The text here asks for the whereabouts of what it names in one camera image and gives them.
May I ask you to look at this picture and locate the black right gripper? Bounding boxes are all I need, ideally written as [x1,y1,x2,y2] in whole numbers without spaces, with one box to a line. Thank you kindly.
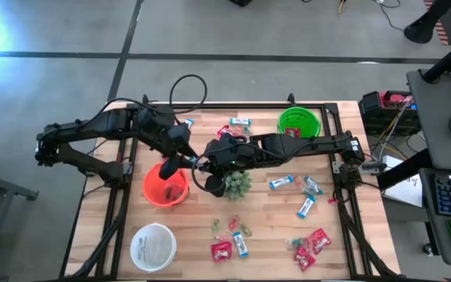
[205,135,254,198]

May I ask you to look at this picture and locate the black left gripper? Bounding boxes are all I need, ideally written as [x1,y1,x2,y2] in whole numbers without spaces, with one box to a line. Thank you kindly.
[158,124,197,180]

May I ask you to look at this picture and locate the artificial succulent in patterned pot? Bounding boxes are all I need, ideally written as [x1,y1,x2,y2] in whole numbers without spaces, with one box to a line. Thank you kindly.
[223,170,253,201]

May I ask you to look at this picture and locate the orange pumpkin bucket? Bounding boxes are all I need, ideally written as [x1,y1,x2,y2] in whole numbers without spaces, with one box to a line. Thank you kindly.
[142,161,191,208]

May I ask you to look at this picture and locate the white plastic bucket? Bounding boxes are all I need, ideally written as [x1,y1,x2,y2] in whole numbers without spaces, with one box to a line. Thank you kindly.
[129,222,178,273]

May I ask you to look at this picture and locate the green plastic bucket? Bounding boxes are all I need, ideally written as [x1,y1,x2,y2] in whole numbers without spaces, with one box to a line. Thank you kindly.
[276,106,322,139]

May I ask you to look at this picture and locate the grey metal stand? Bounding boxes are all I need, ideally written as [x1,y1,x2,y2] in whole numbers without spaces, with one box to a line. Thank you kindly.
[0,156,39,281]

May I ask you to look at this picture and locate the black and red tool case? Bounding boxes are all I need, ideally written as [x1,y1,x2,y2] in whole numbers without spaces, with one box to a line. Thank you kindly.
[358,90,422,136]

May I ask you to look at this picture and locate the small white box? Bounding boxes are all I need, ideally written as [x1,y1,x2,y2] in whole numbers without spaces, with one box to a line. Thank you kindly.
[381,155,401,169]

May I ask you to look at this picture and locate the black diagonal bar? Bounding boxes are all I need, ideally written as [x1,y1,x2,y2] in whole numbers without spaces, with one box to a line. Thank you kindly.
[377,148,436,191]

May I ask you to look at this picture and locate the grey side desk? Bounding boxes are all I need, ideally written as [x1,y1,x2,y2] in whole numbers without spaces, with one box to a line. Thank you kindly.
[419,168,451,267]
[405,68,451,172]

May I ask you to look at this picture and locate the black stand base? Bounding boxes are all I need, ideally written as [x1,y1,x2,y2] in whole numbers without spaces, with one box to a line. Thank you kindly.
[403,0,451,44]

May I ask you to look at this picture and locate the black monitor pole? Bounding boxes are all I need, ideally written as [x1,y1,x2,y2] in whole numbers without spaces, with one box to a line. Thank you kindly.
[420,31,451,83]

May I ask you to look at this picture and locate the orange striped mat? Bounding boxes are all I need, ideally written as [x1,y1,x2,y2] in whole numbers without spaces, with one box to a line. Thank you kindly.
[424,0,449,46]

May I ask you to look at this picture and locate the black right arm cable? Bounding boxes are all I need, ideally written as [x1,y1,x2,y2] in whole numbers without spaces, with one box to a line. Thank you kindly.
[190,154,215,193]

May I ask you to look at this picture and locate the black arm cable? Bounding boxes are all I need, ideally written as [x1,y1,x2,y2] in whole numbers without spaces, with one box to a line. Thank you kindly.
[143,73,209,117]
[190,154,215,193]

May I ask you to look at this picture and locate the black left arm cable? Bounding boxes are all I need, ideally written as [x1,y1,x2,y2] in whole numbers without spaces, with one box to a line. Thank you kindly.
[143,73,209,117]

